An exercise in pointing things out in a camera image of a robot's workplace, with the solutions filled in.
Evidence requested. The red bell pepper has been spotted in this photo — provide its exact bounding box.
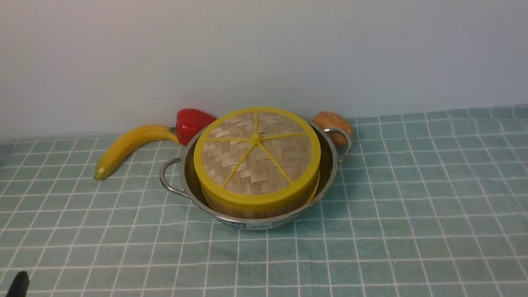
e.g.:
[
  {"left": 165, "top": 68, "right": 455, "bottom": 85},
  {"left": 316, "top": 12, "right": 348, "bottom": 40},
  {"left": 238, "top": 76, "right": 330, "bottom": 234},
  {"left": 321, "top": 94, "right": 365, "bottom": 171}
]
[{"left": 171, "top": 108, "right": 217, "bottom": 146}]

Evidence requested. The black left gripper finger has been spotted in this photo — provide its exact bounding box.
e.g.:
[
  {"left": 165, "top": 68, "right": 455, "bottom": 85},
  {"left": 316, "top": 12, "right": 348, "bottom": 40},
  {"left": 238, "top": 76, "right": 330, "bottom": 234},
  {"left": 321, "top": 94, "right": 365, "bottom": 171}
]
[{"left": 6, "top": 271, "right": 30, "bottom": 297}]

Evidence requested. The brown potato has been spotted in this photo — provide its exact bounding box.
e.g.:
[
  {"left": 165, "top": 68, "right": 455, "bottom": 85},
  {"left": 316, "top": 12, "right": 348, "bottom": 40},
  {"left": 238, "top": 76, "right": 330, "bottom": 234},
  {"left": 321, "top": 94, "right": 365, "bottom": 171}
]
[{"left": 312, "top": 111, "right": 354, "bottom": 147}]

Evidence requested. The yellow bamboo steamer basket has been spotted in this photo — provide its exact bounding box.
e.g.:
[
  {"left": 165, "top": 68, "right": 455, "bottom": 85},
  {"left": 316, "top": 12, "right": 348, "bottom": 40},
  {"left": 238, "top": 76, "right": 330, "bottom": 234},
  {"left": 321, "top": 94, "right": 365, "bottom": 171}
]
[{"left": 201, "top": 179, "right": 319, "bottom": 219}]

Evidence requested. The stainless steel pot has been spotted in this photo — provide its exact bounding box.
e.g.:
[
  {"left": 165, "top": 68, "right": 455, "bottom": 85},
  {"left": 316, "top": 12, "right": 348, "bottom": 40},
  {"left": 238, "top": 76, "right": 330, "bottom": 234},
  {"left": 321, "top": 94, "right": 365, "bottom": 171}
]
[{"left": 159, "top": 121, "right": 353, "bottom": 231}]

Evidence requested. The yellow woven bamboo lid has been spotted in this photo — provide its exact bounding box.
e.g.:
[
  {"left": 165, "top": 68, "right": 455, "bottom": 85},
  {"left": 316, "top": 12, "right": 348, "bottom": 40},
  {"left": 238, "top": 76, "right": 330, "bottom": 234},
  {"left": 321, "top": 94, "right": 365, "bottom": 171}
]
[{"left": 193, "top": 107, "right": 322, "bottom": 194}]

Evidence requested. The green checkered tablecloth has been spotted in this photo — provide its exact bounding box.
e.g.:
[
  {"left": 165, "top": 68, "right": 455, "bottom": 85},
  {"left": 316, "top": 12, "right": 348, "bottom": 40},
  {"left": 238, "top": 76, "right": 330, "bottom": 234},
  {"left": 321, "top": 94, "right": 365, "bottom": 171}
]
[{"left": 0, "top": 106, "right": 528, "bottom": 297}]

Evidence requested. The yellow banana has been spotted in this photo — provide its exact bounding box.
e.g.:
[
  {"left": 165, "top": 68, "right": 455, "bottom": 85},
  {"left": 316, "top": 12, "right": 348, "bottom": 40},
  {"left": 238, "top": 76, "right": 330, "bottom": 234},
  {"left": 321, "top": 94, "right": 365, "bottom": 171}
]
[{"left": 94, "top": 125, "right": 180, "bottom": 181}]

